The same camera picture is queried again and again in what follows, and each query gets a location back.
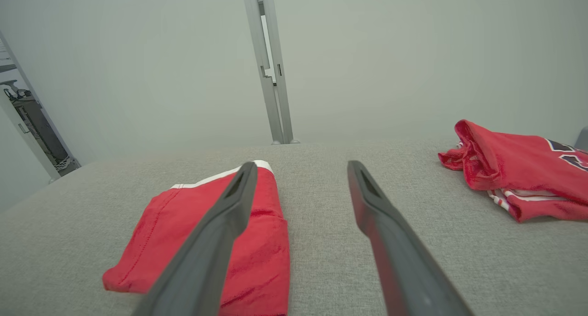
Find red white basketball jersey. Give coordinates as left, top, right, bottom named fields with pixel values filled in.
left=437, top=119, right=588, bottom=223

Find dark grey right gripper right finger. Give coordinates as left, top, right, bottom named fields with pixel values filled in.
left=347, top=160, right=474, bottom=316

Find dark equipment rack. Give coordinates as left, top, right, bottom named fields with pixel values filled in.
left=2, top=79, right=79, bottom=172

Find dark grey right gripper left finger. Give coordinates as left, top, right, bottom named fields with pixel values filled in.
left=131, top=161, right=259, bottom=316

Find grey double partition post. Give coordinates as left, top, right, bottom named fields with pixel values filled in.
left=241, top=0, right=300, bottom=145

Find red white sports shorts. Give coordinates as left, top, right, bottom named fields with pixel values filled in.
left=102, top=160, right=291, bottom=316

